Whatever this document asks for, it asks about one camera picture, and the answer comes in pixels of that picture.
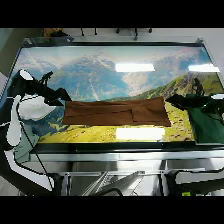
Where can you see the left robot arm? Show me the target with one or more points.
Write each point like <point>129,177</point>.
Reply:
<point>31,108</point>

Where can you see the black chair base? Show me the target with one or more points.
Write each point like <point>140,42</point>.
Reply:
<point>135,31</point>

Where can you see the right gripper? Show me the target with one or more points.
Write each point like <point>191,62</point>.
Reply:
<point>178,101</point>

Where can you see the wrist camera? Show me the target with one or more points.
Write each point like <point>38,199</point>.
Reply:
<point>197,86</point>
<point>46,77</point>

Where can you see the silver frame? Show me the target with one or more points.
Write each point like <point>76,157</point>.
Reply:
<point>126,156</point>

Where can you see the brown garment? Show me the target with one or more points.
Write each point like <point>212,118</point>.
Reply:
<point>116,112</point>

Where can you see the dark green garment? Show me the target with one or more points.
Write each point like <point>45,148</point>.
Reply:
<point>206,128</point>

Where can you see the pale grey-green garment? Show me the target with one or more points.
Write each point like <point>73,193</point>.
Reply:
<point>26,148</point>

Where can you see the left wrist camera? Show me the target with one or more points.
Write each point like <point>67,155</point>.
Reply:
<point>46,77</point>

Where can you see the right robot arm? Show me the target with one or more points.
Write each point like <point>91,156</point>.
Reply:
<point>200,178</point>

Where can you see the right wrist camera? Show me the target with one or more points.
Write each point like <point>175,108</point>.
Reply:
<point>197,86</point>

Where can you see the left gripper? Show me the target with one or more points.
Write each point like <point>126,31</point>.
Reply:
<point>57,95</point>

